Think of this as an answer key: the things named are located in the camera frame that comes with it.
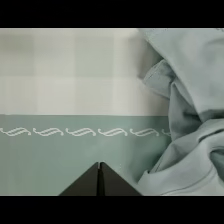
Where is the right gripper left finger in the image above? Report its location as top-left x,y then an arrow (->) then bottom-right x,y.
59,161 -> 100,197

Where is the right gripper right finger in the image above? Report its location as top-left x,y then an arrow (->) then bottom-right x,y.
99,161 -> 142,197

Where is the pale blue-grey shirt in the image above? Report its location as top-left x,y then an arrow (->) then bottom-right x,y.
136,28 -> 224,197

